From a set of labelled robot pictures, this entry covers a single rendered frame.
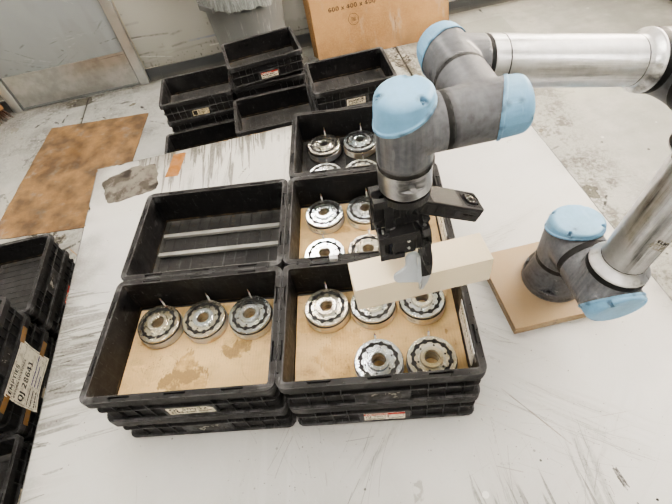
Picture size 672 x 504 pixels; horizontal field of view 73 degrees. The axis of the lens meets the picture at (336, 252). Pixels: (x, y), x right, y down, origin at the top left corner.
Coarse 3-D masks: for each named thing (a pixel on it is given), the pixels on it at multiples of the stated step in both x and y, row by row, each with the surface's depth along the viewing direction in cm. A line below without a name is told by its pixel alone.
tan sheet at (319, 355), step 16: (304, 304) 110; (448, 304) 105; (304, 320) 107; (352, 320) 105; (400, 320) 104; (448, 320) 102; (304, 336) 104; (320, 336) 104; (336, 336) 103; (352, 336) 103; (368, 336) 102; (384, 336) 102; (400, 336) 101; (416, 336) 101; (448, 336) 100; (304, 352) 102; (320, 352) 101; (336, 352) 101; (352, 352) 100; (464, 352) 97; (304, 368) 99; (320, 368) 99; (336, 368) 98; (352, 368) 98
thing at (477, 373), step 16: (288, 272) 104; (464, 288) 95; (464, 304) 93; (480, 352) 86; (464, 368) 84; (480, 368) 84; (288, 384) 87; (304, 384) 86; (320, 384) 86; (336, 384) 86; (352, 384) 85; (368, 384) 86; (384, 384) 86; (400, 384) 86; (416, 384) 86
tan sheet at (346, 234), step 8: (304, 208) 130; (344, 208) 128; (304, 216) 128; (344, 216) 126; (432, 216) 122; (304, 224) 127; (344, 224) 125; (432, 224) 120; (304, 232) 125; (312, 232) 124; (336, 232) 123; (344, 232) 123; (352, 232) 122; (360, 232) 122; (432, 232) 119; (304, 240) 123; (312, 240) 122; (344, 240) 121; (352, 240) 121; (432, 240) 117; (304, 248) 121; (344, 248) 119; (304, 256) 119
